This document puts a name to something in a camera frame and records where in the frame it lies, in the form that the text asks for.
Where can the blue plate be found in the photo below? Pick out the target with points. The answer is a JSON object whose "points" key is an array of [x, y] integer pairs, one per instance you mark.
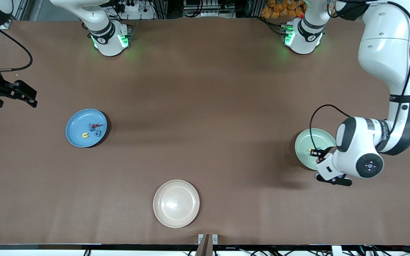
{"points": [[78, 137]]}

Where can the pale green plate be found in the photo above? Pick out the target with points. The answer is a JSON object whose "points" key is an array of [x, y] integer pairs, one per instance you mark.
{"points": [[306, 138]]}

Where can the blue lowercase letter a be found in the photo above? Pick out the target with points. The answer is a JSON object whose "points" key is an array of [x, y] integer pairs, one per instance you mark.
{"points": [[97, 133]]}

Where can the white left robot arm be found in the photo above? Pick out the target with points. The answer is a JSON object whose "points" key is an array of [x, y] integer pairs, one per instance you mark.
{"points": [[383, 46]]}

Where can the beige plate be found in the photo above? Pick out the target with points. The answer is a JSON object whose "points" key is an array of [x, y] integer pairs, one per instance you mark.
{"points": [[176, 203]]}

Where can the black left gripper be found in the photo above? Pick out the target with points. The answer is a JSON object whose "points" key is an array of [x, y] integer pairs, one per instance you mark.
{"points": [[321, 153]]}

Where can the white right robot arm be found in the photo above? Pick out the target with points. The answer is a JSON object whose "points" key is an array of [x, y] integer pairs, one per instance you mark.
{"points": [[105, 35]]}

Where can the orange packaged goods pile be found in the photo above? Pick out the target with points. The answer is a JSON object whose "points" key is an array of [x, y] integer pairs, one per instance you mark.
{"points": [[279, 9]]}

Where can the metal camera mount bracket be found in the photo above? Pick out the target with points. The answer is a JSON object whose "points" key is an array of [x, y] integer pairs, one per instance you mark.
{"points": [[208, 245]]}

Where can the white power strip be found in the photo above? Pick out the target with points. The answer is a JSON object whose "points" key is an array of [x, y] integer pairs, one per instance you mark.
{"points": [[132, 6]]}

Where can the grey electronics rack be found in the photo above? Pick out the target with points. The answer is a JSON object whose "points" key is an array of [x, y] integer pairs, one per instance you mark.
{"points": [[205, 7]]}

